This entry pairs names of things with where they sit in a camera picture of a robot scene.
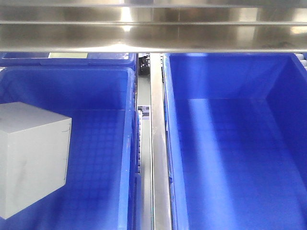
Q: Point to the gray square base block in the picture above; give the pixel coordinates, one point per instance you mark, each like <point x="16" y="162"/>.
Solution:
<point x="34" y="150"/>

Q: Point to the right blue sorting bin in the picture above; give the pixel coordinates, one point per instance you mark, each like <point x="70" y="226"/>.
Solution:
<point x="237" y="141"/>

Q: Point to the blue sorting bin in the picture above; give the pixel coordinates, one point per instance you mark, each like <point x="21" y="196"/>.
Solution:
<point x="99" y="189"/>
<point x="237" y="141"/>

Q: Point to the left blue sorting bin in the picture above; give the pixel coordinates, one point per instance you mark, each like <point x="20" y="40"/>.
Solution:
<point x="99" y="189"/>

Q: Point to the blue bin behind left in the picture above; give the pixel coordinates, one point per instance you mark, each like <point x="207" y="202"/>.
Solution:
<point x="68" y="59"/>

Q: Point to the stainless steel shelf rack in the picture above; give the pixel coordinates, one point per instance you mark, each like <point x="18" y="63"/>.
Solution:
<point x="154" y="27"/>

